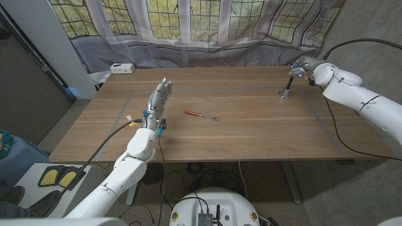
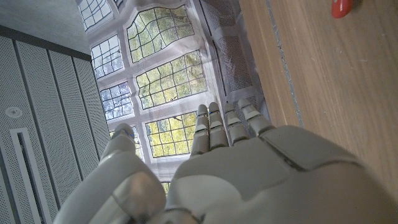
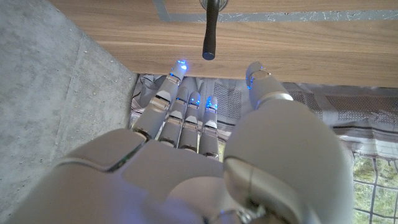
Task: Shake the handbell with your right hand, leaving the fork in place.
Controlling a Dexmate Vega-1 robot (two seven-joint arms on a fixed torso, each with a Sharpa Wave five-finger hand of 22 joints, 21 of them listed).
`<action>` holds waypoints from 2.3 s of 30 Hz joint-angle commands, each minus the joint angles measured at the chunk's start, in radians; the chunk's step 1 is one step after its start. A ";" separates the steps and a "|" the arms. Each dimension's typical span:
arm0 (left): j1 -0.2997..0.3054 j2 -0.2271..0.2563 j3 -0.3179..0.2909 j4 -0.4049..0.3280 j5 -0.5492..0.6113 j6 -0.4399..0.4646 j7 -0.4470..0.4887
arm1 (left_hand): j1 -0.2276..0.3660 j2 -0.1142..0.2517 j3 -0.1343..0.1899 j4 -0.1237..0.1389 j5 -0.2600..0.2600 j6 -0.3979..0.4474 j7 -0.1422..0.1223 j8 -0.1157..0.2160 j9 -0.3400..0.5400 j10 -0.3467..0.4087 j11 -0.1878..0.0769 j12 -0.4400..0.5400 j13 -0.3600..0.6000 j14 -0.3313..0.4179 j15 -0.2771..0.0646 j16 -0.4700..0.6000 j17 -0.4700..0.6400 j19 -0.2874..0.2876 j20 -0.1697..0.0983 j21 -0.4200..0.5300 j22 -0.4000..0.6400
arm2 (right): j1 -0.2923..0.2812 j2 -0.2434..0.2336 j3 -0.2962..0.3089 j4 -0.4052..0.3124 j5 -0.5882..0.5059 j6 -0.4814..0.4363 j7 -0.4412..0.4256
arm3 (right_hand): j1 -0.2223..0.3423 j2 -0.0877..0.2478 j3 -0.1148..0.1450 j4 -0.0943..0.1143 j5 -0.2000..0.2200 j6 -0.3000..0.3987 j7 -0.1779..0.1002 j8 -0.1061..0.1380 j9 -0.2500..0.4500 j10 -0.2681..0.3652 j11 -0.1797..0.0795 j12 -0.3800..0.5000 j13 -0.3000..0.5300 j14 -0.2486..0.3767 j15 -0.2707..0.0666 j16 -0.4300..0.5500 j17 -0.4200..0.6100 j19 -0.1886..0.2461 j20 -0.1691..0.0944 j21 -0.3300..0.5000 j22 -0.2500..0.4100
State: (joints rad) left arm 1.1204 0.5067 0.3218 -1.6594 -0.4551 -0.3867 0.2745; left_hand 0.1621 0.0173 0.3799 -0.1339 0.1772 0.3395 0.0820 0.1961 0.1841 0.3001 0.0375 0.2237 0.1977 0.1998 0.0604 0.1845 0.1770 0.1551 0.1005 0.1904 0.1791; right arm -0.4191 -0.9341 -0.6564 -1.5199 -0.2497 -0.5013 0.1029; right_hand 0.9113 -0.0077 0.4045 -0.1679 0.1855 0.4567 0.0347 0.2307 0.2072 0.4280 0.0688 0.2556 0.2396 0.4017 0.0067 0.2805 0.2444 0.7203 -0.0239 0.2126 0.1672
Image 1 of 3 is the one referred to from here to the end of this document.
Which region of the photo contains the white power box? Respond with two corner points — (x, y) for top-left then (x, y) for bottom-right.
(109, 63), (136, 75)

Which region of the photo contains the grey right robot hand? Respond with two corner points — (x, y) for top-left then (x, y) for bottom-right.
(288, 55), (321, 79)

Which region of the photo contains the teal object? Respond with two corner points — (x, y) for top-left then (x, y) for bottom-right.
(0, 130), (14, 159)

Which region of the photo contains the yellow and black foot pedal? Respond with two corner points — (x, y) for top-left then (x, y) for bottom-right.
(56, 166), (87, 191)
(37, 165), (65, 188)

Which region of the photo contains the blue bag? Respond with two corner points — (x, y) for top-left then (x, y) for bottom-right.
(0, 134), (51, 186)

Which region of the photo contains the dark shoe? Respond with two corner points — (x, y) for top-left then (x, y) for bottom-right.
(30, 190), (62, 218)
(0, 185), (25, 205)

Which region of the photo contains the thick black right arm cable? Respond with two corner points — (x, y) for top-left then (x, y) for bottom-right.
(322, 38), (402, 61)

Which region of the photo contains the grey electronics box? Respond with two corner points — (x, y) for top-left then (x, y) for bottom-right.
(197, 212), (214, 226)

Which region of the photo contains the white table leg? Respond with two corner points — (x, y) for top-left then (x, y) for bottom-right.
(125, 181), (141, 207)

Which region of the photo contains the round black floor fan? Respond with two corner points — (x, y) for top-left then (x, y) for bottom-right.
(140, 162), (166, 186)

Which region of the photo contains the white floor board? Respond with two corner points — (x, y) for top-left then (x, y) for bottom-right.
(14, 162), (92, 219)

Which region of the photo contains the thin black left wrist cable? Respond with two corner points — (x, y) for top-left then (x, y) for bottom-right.
(156, 136), (167, 226)

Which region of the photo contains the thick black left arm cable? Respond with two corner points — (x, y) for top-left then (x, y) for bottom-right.
(40, 118), (144, 217)

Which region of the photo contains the printed window backdrop cloth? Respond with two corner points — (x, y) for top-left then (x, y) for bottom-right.
(48, 0), (346, 76)

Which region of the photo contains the black floor cable bundle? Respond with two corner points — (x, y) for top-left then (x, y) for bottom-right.
(160, 161), (249, 202)

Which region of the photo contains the silver handbell with black handle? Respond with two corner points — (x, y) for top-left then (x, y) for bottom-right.
(278, 76), (295, 100)

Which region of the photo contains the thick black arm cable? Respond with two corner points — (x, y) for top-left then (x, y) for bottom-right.
(322, 38), (402, 61)
(40, 118), (144, 217)

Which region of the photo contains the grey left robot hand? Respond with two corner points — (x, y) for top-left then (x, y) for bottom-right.
(141, 77), (174, 132)

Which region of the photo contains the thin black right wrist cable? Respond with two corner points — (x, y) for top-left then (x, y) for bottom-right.
(319, 86), (402, 161)

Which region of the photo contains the grey table leg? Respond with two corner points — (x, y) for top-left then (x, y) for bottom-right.
(281, 160), (303, 205)

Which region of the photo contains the white robot torso base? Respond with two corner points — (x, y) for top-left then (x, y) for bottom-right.
(169, 187), (261, 226)

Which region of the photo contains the fork with red handle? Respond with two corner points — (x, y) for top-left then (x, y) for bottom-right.
(183, 109), (221, 122)

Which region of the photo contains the person leg in jeans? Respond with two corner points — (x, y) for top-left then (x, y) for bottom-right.
(0, 209), (32, 219)

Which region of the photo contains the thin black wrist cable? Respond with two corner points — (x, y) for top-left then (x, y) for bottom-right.
(156, 136), (167, 226)
(319, 86), (402, 161)

